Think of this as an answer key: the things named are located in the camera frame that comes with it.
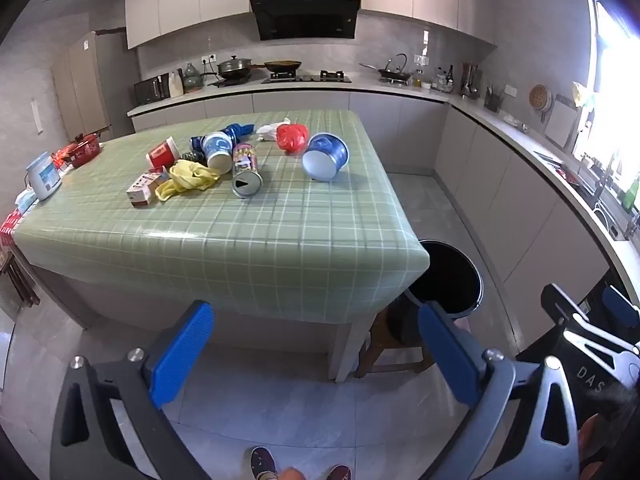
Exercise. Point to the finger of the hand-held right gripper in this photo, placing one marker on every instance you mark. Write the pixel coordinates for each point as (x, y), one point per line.
(557, 300)
(620, 302)

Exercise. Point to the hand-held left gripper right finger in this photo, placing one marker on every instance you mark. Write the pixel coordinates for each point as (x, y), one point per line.
(447, 355)

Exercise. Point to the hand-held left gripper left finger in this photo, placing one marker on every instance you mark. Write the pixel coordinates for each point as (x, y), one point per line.
(182, 355)

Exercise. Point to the black trash bin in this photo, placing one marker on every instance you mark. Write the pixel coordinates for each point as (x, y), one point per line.
(445, 280)

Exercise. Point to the small red and white carton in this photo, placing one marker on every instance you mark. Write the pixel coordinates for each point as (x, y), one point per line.
(145, 187)

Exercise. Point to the yellow cloth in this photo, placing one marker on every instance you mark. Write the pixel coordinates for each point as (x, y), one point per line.
(192, 175)

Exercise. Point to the printed metal can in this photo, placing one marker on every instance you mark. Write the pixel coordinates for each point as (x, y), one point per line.
(245, 165)

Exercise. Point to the red paper cup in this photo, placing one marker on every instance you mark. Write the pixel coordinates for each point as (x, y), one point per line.
(162, 154)

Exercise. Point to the blue and white noodle cup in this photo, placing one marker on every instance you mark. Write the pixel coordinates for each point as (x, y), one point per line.
(217, 147)

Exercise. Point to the blue printed plastic bag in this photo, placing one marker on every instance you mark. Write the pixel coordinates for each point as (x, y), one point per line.
(240, 131)

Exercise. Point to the large blue paper bowl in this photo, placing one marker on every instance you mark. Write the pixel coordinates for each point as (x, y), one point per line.
(325, 152)

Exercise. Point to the white plastic bag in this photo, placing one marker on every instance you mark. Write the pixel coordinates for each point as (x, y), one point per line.
(267, 131)

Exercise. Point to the red plastic bag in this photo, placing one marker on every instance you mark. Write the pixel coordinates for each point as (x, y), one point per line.
(292, 137)

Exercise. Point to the person's right hand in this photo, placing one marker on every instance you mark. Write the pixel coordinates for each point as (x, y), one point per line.
(591, 437)

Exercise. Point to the black built-in oven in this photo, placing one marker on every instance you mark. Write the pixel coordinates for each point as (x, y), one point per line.
(565, 270)

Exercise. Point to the wooden stool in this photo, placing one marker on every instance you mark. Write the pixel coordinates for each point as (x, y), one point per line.
(380, 340)

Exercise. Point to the green dish soap bottle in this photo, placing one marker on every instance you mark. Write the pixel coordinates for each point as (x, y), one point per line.
(631, 195)

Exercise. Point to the metal sink faucet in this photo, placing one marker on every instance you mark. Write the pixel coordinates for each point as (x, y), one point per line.
(602, 187)

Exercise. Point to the green checked tablecloth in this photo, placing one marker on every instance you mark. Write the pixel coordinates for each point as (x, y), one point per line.
(250, 240)

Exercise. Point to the person's left shoe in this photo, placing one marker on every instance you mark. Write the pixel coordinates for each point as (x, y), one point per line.
(262, 462)

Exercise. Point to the person's shoe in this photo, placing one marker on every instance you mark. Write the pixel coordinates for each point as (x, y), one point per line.
(337, 473)
(262, 462)

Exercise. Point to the person's right shoe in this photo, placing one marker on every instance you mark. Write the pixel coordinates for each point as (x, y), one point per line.
(337, 473)

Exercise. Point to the white cutting board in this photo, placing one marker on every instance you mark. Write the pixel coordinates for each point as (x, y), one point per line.
(561, 122)

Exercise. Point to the dark wooden side table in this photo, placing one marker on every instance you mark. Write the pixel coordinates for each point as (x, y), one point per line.
(20, 275)

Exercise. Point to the round bamboo lid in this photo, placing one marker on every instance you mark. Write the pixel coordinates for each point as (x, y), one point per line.
(539, 96)

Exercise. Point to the yellow hanging rag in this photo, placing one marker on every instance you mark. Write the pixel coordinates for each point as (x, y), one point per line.
(582, 94)

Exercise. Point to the black knife block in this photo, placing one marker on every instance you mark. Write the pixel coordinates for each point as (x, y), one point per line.
(492, 101)

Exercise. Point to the red printed packet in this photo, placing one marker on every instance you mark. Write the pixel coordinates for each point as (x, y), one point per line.
(11, 227)

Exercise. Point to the bright window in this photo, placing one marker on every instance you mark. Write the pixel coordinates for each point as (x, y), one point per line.
(615, 85)

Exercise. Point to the blue tissue packet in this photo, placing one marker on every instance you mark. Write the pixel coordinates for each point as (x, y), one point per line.
(26, 201)

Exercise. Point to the white jar with blue label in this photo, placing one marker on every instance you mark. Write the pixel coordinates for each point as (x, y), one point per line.
(44, 177)

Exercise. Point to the red enamel pot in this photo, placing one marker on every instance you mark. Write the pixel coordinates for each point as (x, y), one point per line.
(82, 152)

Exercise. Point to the utensil holder with utensils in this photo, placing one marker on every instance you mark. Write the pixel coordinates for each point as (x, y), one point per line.
(470, 82)

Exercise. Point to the dark glass bottle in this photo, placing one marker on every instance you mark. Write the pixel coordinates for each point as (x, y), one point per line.
(450, 79)

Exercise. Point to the yellow oil bottle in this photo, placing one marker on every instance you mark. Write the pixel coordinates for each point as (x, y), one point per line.
(418, 79)

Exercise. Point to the black microwave oven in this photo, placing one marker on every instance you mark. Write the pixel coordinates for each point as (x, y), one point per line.
(150, 90)

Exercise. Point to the white plastic jug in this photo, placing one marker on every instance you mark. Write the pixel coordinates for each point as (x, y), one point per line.
(176, 86)

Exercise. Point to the green ceramic jar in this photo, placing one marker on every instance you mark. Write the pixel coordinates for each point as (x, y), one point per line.
(192, 79)

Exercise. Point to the black induction cooker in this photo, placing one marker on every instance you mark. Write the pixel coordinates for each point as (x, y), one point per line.
(227, 81)

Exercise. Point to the black frying pan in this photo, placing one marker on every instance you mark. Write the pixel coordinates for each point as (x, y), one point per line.
(392, 74)

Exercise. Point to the beige refrigerator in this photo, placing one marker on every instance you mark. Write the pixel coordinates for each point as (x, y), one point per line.
(85, 85)

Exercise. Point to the grey pot with lid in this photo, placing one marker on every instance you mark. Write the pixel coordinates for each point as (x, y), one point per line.
(234, 67)

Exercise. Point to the black gas hob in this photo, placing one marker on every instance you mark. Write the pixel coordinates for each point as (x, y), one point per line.
(305, 78)

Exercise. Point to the brown wok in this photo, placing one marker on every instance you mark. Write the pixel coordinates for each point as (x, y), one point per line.
(282, 65)

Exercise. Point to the black range hood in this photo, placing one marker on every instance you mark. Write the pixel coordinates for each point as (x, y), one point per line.
(305, 17)

